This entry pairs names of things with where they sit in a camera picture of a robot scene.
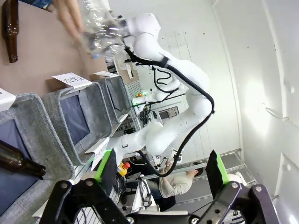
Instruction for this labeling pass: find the white paper label plastic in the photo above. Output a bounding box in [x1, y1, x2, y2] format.
[51, 71, 93, 90]

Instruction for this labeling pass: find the brown cardboard box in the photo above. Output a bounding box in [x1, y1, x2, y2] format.
[114, 59, 139, 84]

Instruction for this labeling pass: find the white framed monitor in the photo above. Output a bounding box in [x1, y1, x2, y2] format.
[157, 106, 180, 120]

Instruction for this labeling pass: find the seated person in grey sweater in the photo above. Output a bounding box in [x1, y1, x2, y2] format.
[140, 168, 204, 210]

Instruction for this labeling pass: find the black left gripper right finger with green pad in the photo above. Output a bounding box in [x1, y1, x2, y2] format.
[198, 150, 281, 224]

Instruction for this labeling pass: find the brown glass bottle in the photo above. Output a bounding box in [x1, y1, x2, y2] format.
[1, 0, 19, 63]
[0, 139, 47, 177]

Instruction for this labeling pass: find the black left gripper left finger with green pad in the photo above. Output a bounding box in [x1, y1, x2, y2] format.
[42, 148, 131, 224]

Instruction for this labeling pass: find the crushed clear plastic bottle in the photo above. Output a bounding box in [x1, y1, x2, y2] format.
[80, 0, 128, 59]

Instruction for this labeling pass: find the person's forearm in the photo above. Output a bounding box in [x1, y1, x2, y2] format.
[52, 0, 84, 35]

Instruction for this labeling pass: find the yellow red emergency stop button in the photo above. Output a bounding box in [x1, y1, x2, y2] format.
[118, 161, 131, 176]

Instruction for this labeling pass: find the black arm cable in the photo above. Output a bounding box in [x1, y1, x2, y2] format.
[125, 46, 215, 178]

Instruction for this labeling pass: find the person's hand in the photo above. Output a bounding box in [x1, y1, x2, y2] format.
[70, 28, 94, 58]

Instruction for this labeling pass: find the grey fabric basket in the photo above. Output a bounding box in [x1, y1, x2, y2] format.
[0, 92, 75, 224]
[41, 82, 115, 166]
[94, 76, 133, 124]

